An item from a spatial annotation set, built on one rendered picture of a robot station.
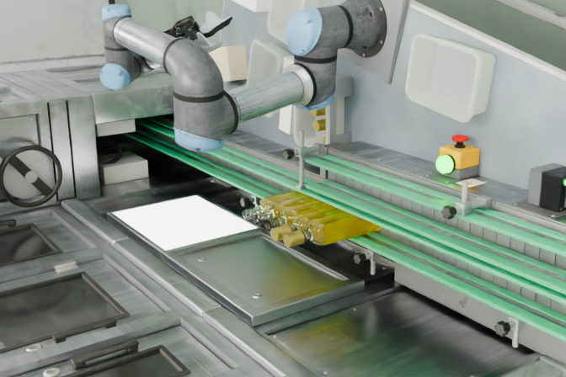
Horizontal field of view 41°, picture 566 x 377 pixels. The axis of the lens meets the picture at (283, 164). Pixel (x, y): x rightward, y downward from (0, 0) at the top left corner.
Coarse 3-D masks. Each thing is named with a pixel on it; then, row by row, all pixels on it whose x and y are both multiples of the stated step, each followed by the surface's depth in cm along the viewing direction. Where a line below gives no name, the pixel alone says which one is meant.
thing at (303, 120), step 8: (296, 112) 229; (304, 112) 231; (328, 112) 216; (296, 120) 230; (304, 120) 231; (312, 120) 233; (328, 120) 216; (296, 128) 231; (304, 128) 232; (312, 128) 233; (328, 128) 217; (296, 136) 231; (304, 136) 232; (312, 136) 234; (320, 136) 232; (328, 136) 218; (304, 144) 228; (312, 144) 227
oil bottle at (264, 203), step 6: (294, 192) 214; (264, 198) 209; (270, 198) 209; (276, 198) 209; (282, 198) 209; (288, 198) 209; (258, 204) 207; (264, 204) 205; (270, 204) 205; (264, 210) 205
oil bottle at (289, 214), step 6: (300, 204) 202; (306, 204) 202; (312, 204) 202; (318, 204) 202; (324, 204) 202; (288, 210) 198; (294, 210) 197; (300, 210) 197; (306, 210) 198; (312, 210) 199; (288, 216) 196; (294, 216) 196; (288, 222) 196
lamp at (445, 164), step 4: (444, 156) 180; (448, 156) 180; (436, 160) 181; (440, 160) 179; (444, 160) 179; (448, 160) 178; (452, 160) 179; (436, 164) 181; (440, 164) 179; (444, 164) 179; (448, 164) 178; (452, 164) 179; (440, 168) 180; (444, 168) 179; (448, 168) 179; (452, 168) 179; (444, 172) 179; (448, 172) 180
